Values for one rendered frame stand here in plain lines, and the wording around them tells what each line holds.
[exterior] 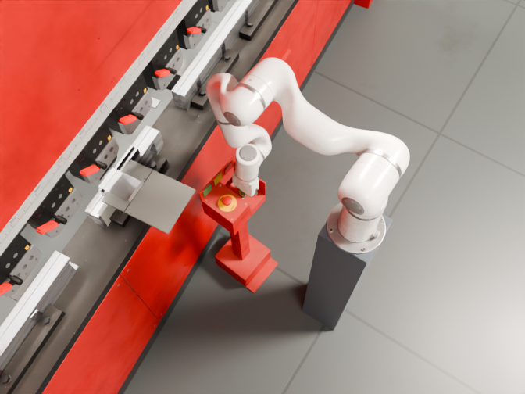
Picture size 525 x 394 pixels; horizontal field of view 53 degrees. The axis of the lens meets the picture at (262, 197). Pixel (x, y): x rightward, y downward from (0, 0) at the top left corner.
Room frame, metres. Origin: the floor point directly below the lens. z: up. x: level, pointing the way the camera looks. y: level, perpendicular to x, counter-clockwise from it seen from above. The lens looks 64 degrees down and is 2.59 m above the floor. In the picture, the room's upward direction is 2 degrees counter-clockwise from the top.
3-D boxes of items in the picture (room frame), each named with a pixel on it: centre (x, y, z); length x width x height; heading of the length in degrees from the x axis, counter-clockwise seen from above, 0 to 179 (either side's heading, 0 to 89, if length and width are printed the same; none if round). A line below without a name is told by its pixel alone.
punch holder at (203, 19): (1.38, 0.24, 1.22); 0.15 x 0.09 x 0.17; 151
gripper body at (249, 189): (0.93, 0.06, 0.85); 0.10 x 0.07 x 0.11; 50
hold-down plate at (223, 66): (1.38, 0.17, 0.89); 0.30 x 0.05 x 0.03; 151
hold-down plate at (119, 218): (0.88, 0.45, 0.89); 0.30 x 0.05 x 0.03; 151
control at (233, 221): (0.91, 0.11, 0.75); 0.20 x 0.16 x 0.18; 140
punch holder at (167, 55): (1.20, 0.33, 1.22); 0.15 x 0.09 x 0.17; 151
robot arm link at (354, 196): (0.64, -0.28, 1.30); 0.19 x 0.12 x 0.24; 143
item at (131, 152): (0.91, 0.50, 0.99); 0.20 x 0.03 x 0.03; 151
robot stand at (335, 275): (0.66, -0.30, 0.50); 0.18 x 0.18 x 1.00; 55
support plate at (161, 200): (0.80, 0.39, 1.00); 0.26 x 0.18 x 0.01; 61
